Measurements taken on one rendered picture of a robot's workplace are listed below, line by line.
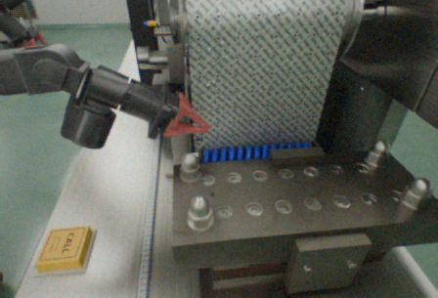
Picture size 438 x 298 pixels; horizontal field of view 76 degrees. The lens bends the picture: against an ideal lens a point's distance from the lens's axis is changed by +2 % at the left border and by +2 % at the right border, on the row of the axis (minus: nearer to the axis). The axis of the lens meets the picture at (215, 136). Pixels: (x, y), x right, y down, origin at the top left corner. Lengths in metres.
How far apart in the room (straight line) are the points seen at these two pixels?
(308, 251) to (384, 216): 0.13
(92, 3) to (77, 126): 5.83
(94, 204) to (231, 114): 0.35
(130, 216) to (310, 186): 0.35
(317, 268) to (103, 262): 0.35
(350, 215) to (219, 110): 0.26
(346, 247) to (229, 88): 0.29
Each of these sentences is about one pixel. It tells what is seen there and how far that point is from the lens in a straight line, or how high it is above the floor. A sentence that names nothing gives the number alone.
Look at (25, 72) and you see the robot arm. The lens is 0.45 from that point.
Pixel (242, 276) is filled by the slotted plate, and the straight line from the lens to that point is 0.50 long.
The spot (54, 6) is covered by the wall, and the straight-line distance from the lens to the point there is 6.49.
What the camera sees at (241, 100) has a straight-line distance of 0.48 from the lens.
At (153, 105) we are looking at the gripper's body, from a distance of 0.45.
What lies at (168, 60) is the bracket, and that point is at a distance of 0.52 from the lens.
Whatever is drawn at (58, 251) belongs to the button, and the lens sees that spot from 0.57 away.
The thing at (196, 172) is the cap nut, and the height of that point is 1.05.
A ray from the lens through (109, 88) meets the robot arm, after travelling 0.44.
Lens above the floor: 1.35
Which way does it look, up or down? 35 degrees down
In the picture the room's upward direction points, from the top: straight up
